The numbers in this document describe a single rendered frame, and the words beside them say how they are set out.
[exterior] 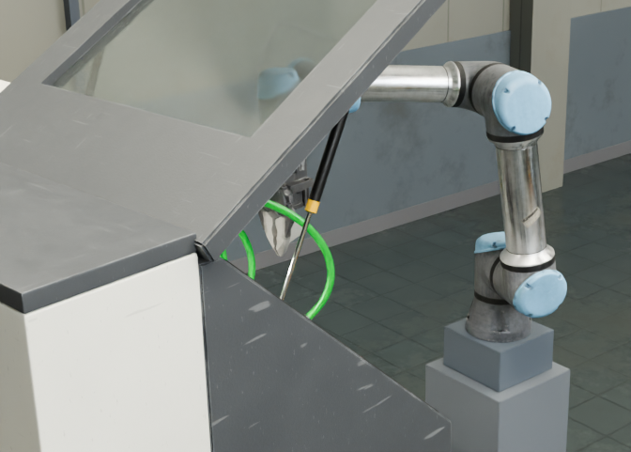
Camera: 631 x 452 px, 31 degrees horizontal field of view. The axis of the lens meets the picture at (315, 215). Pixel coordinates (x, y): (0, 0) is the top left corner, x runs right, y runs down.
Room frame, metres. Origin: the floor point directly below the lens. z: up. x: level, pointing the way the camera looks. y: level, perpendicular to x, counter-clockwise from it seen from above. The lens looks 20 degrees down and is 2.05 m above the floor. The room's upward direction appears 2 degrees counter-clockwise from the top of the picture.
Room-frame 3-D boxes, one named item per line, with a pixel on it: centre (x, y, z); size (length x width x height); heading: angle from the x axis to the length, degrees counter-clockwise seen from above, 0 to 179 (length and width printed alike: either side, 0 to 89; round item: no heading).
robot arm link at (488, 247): (2.39, -0.42, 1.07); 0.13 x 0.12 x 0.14; 18
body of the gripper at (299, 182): (2.10, 0.06, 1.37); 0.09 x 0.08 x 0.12; 135
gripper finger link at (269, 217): (2.11, 0.07, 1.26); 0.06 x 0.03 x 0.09; 135
